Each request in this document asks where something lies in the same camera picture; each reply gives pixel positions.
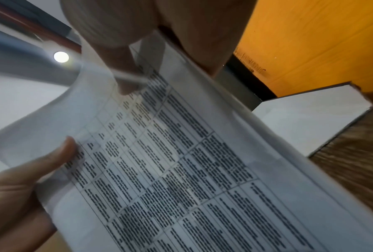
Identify person's left hand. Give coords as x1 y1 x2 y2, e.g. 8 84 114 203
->
0 136 80 252

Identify person's right hand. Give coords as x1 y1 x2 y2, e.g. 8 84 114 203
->
59 0 257 95

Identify stack of printed paper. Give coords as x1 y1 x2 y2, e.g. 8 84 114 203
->
0 29 373 252

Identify white box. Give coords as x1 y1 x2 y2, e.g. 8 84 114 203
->
251 83 373 158

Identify round ceiling light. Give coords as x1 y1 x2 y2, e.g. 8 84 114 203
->
53 51 70 63

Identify orange cardboard panel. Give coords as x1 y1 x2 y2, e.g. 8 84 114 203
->
232 0 373 98

